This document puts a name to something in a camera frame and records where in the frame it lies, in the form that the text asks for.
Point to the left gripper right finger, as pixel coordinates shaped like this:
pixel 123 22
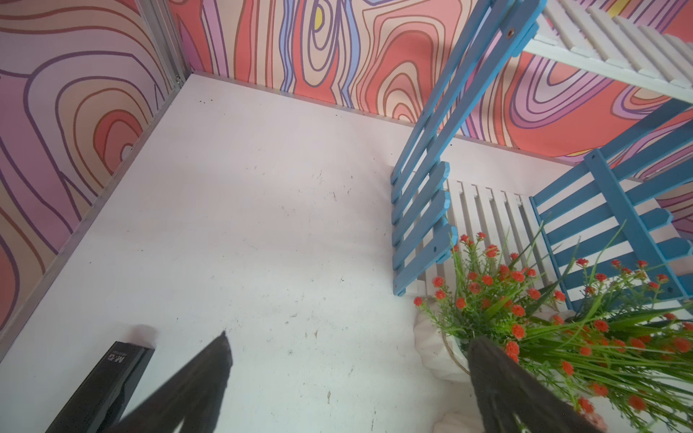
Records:
pixel 509 397

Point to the blue white wooden plant rack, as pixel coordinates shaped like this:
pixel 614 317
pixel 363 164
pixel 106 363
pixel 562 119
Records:
pixel 575 210

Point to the red flower pot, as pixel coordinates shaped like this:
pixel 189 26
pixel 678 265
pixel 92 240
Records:
pixel 617 345

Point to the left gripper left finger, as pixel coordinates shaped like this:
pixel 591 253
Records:
pixel 191 400

